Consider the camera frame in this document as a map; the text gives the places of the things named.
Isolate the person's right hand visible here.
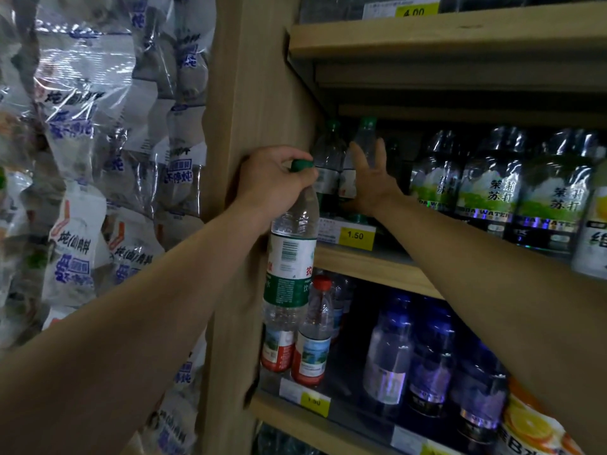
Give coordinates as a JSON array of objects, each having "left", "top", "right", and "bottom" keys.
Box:
[{"left": 341, "top": 137, "right": 405, "bottom": 217}]

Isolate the person's left hand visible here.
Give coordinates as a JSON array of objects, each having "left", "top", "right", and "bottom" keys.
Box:
[{"left": 235, "top": 146, "right": 319, "bottom": 229}]

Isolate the person's left forearm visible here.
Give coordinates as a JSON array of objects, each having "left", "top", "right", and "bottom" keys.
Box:
[{"left": 0, "top": 201, "right": 266, "bottom": 455}]

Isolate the person's right forearm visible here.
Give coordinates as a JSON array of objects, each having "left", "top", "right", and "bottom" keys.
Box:
[{"left": 375, "top": 194, "right": 607, "bottom": 455}]

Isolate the green cap clear bottle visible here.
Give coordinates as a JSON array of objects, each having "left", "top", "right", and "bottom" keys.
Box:
[
  {"left": 339, "top": 117, "right": 378, "bottom": 202},
  {"left": 310, "top": 120, "right": 348, "bottom": 218}
]

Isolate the yellow white price tag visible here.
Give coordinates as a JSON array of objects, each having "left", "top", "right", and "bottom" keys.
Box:
[
  {"left": 317, "top": 217, "right": 377, "bottom": 252},
  {"left": 279, "top": 377, "right": 332, "bottom": 418},
  {"left": 363, "top": 0, "right": 442, "bottom": 20},
  {"left": 390, "top": 425, "right": 456, "bottom": 455}
]

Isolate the green label soda water bottle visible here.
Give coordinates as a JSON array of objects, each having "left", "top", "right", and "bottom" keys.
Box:
[
  {"left": 409, "top": 130, "right": 463, "bottom": 215},
  {"left": 454, "top": 126, "right": 528, "bottom": 238},
  {"left": 505, "top": 129, "right": 599, "bottom": 254}
]

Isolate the wooden shelf unit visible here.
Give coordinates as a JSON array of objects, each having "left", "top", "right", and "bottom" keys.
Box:
[{"left": 197, "top": 0, "right": 607, "bottom": 455}]

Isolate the red cap water bottle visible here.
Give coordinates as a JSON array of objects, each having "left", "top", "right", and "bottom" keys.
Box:
[
  {"left": 330, "top": 275, "right": 355, "bottom": 344},
  {"left": 291, "top": 275, "right": 335, "bottom": 387},
  {"left": 260, "top": 305, "right": 299, "bottom": 373}
]

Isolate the blue tinted water bottle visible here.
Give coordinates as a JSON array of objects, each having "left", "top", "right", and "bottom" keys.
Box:
[
  {"left": 363, "top": 294, "right": 418, "bottom": 407},
  {"left": 451, "top": 336, "right": 509, "bottom": 446},
  {"left": 407, "top": 300, "right": 458, "bottom": 417}
]

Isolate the pile of clear printed packets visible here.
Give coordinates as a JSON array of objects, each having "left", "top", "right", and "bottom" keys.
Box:
[{"left": 0, "top": 0, "right": 218, "bottom": 455}]

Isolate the white label drink bottle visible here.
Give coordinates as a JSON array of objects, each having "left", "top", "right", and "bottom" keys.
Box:
[{"left": 571, "top": 147, "right": 607, "bottom": 280}]

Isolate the orange print drink bottle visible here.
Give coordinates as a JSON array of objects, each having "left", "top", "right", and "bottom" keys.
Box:
[{"left": 495, "top": 376, "right": 586, "bottom": 455}]

